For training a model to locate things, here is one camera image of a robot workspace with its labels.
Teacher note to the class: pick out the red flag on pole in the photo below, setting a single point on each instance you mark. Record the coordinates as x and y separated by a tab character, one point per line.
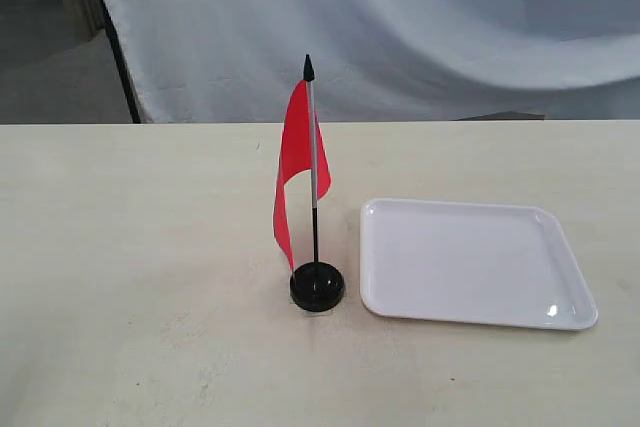
301	150

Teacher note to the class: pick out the black round flag base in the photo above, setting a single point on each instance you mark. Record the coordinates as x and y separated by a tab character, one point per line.
317	287

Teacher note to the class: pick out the white rectangular plastic tray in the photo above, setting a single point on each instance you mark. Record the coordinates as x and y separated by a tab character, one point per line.
498	265

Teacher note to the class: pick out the white backdrop cloth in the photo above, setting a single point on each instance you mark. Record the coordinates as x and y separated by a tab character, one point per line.
239	60

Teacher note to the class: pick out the black backdrop stand pole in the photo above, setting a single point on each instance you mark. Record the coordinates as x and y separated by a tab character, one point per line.
121	67

